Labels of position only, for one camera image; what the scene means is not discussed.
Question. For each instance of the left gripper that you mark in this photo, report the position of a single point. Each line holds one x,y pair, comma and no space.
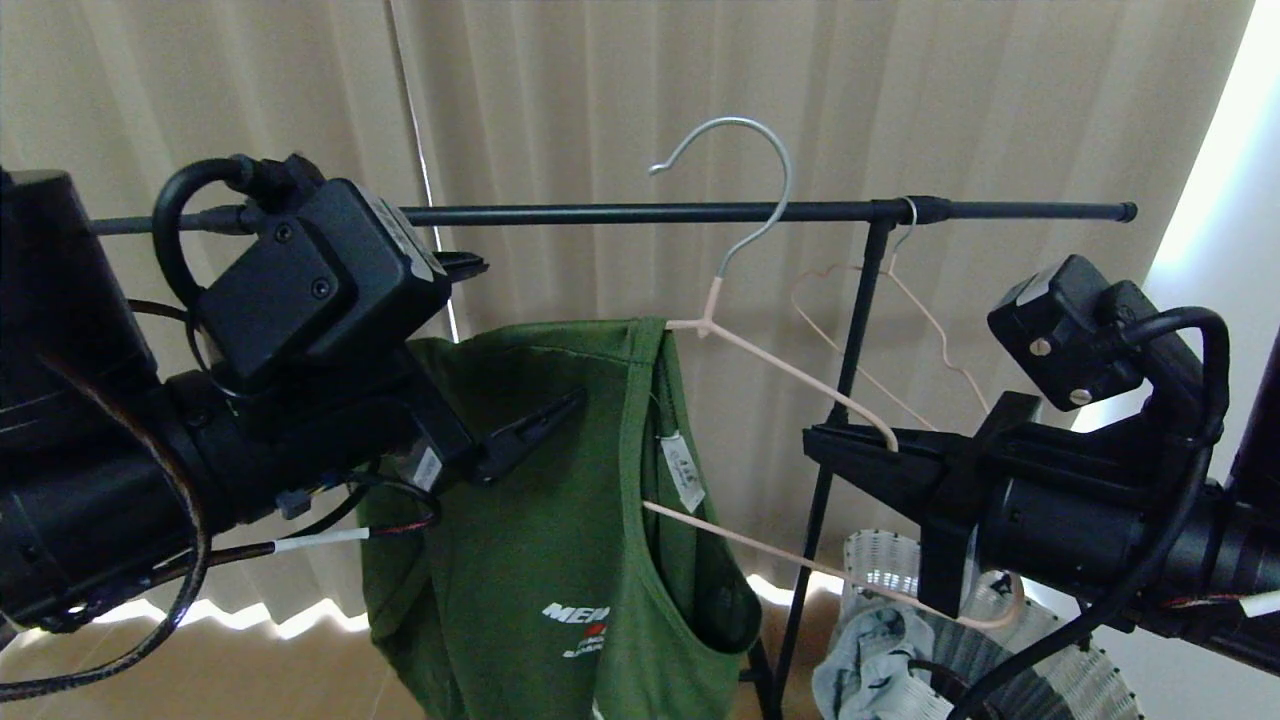
300,450

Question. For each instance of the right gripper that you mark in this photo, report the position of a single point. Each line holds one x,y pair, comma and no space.
1090,530

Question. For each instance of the green long-sleeved shirt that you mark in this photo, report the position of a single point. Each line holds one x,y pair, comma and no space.
540,520

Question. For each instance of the pink clothes hanger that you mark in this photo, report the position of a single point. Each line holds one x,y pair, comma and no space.
920,310
786,175

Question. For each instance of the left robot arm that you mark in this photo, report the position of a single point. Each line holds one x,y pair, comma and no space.
60,300

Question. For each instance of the black clothes rack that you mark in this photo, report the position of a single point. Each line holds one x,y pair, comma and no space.
600,213

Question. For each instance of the white laundry basket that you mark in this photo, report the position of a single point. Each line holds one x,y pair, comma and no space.
880,560

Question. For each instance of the pale blue-grey garment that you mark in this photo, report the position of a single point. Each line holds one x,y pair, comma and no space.
870,660

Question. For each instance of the beige curtain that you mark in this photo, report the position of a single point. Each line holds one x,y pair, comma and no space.
550,100

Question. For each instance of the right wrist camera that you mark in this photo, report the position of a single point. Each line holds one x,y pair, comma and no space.
1080,330

